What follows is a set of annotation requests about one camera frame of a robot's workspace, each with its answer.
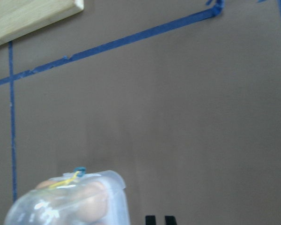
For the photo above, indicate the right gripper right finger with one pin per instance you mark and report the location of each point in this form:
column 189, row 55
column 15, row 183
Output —
column 170, row 220

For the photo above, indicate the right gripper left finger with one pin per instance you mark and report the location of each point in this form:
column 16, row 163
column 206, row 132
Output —
column 150, row 220

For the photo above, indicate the clear plastic egg box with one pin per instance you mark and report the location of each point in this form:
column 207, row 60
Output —
column 58, row 206

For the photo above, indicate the wooden cutting board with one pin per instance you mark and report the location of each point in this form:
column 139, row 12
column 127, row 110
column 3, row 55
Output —
column 20, row 17

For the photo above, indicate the brown egg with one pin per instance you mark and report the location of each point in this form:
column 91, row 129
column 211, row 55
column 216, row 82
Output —
column 92, row 204
column 47, row 184

